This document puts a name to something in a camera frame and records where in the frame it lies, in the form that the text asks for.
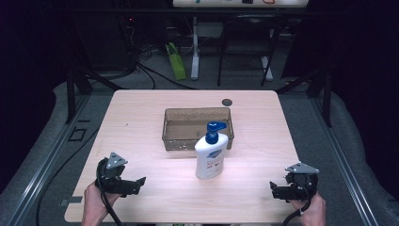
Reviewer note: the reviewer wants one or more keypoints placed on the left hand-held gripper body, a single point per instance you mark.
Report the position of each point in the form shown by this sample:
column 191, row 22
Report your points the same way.
column 114, row 183

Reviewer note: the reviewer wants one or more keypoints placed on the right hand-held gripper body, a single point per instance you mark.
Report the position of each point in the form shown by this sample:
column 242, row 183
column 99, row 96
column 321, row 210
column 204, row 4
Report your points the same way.
column 301, row 185

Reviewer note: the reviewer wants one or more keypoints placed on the clear brown plastic basket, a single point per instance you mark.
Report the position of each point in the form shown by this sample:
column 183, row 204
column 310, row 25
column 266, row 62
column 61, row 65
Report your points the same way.
column 185, row 128

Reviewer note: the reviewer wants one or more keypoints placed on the white pump bottle blue cap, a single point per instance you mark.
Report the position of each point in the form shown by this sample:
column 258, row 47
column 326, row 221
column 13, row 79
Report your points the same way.
column 210, row 153

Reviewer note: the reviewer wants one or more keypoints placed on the person's right hand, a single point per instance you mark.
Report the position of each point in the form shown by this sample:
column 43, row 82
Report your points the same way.
column 312, row 210

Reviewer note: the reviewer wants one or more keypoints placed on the person's left hand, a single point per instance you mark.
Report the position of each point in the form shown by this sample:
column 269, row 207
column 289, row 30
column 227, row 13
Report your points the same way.
column 94, row 204

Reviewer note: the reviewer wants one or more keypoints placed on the grey tape strip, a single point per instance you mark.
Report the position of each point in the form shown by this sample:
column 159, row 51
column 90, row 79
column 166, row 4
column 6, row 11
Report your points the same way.
column 73, row 199

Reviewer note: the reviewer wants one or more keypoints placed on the dark round table grommet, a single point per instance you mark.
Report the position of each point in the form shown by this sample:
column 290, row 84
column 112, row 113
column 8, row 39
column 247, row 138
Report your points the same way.
column 226, row 102

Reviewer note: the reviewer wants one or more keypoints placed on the green bag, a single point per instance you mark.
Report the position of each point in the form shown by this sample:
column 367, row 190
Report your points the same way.
column 176, row 62

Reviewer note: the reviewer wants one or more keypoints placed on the white desk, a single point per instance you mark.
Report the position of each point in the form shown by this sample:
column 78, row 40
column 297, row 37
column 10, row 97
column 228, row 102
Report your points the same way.
column 195, row 56

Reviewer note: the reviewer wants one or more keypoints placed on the dark computer tower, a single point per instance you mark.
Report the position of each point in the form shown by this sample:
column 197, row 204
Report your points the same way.
column 103, row 40

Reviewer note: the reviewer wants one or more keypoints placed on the black chair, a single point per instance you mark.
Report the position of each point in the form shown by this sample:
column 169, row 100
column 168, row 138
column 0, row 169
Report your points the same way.
column 244, row 34

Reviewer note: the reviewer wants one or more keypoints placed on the small black item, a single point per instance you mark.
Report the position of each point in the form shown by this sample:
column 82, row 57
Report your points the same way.
column 247, row 1

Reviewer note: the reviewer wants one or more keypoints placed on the aluminium floor rail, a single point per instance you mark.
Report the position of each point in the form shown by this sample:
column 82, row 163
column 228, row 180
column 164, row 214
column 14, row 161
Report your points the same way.
column 47, row 160
column 342, row 160

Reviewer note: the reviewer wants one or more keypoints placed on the black metal frame leg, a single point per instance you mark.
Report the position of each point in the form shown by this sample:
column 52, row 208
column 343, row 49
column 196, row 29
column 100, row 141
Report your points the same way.
column 71, row 97
column 327, row 100

